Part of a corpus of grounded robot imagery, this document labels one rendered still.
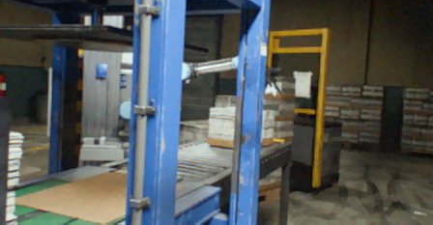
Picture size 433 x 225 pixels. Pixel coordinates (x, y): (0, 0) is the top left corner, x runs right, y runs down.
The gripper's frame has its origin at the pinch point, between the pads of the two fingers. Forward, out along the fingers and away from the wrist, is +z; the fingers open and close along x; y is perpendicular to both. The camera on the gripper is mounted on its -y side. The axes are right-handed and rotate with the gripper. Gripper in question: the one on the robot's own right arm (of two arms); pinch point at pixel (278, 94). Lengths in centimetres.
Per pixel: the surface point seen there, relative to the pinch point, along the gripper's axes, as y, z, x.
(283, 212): 45, 69, -30
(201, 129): 87, -12, -41
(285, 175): 32, 46, -30
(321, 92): 27, -16, -204
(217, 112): 34.0, -5.1, 18.6
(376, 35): -8, -147, -753
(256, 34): -39, -4, 104
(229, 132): 32.6, 9.3, 18.1
